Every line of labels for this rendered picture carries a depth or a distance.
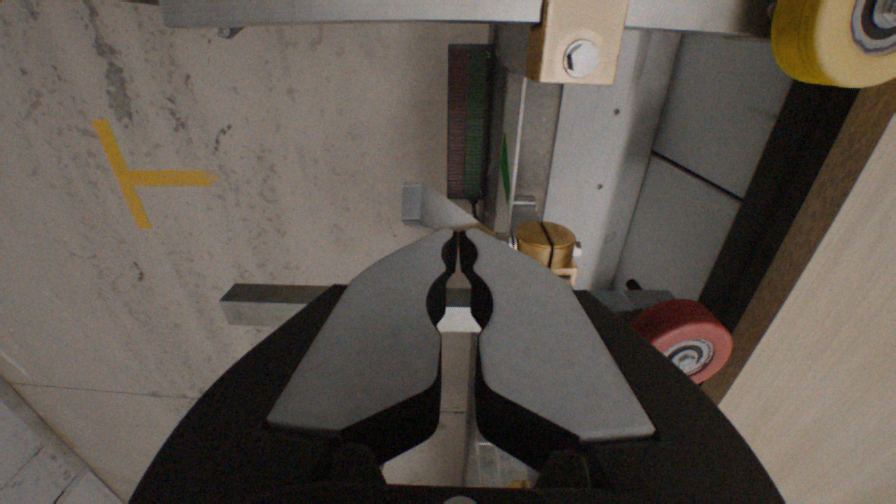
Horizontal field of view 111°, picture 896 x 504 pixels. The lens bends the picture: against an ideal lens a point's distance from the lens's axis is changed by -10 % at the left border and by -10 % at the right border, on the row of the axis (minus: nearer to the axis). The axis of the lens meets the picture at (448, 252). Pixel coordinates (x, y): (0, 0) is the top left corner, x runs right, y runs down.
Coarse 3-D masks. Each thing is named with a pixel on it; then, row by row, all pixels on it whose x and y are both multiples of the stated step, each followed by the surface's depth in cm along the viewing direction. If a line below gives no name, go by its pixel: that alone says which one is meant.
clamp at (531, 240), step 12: (528, 228) 30; (540, 228) 30; (552, 228) 30; (564, 228) 30; (516, 240) 30; (528, 240) 28; (540, 240) 28; (552, 240) 28; (564, 240) 28; (528, 252) 28; (540, 252) 27; (552, 252) 27; (564, 252) 27; (576, 252) 29; (552, 264) 28; (564, 264) 28; (564, 276) 28; (576, 276) 28
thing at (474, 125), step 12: (480, 60) 35; (480, 72) 36; (480, 84) 36; (468, 96) 37; (480, 96) 37; (468, 108) 37; (480, 108) 37; (468, 120) 38; (480, 120) 38; (468, 132) 39; (480, 132) 39; (468, 144) 39; (480, 144) 39; (468, 156) 40; (480, 156) 40; (468, 168) 41; (480, 168) 41; (468, 180) 42; (468, 192) 42
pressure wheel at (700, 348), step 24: (648, 312) 29; (672, 312) 27; (696, 312) 27; (648, 336) 28; (672, 336) 26; (696, 336) 26; (720, 336) 26; (672, 360) 28; (696, 360) 28; (720, 360) 28
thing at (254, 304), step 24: (240, 288) 33; (264, 288) 33; (288, 288) 33; (312, 288) 33; (456, 288) 34; (240, 312) 32; (264, 312) 32; (288, 312) 32; (456, 312) 32; (624, 312) 31
